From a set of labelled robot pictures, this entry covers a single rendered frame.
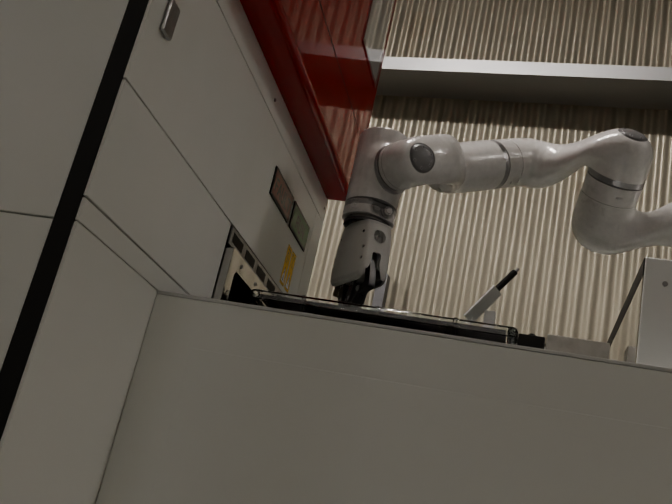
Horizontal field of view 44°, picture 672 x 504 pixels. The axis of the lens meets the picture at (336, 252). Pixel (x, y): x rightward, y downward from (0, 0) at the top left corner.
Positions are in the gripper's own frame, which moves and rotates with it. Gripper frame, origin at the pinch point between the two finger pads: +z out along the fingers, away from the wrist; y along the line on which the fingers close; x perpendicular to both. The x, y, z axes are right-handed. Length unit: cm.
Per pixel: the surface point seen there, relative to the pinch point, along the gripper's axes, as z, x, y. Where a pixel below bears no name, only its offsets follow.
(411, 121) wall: -145, -102, 169
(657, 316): 3, -11, -49
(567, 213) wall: -108, -151, 120
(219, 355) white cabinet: 16.4, 27.4, -23.7
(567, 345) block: 2.4, -16.8, -29.7
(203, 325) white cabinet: 13.3, 29.3, -21.6
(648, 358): 8, -11, -49
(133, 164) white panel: 1, 43, -27
